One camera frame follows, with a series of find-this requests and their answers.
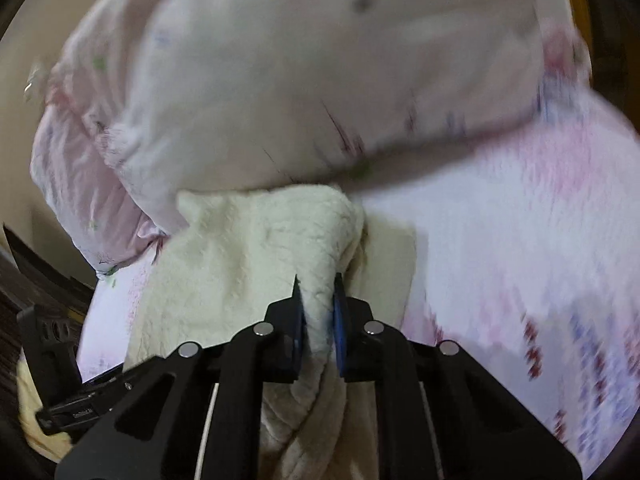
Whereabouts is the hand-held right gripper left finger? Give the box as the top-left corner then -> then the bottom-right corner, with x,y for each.
54,274 -> 307,480

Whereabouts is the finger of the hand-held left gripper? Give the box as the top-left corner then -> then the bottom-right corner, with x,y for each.
34,362 -> 132,437

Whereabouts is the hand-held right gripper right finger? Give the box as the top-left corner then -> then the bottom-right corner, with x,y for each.
332,272 -> 583,480

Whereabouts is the cream cable-knit cardigan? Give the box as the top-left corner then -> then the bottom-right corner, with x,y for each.
17,183 -> 418,480

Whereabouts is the dark wooden furniture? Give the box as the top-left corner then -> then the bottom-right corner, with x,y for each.
0,222 -> 98,361

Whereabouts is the floral pink bed sheet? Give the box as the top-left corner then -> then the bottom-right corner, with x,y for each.
75,95 -> 640,480

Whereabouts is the floral pink pillow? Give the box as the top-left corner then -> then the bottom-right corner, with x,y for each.
30,0 -> 593,273

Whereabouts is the wooden headboard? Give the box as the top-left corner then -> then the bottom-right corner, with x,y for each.
567,0 -> 608,81

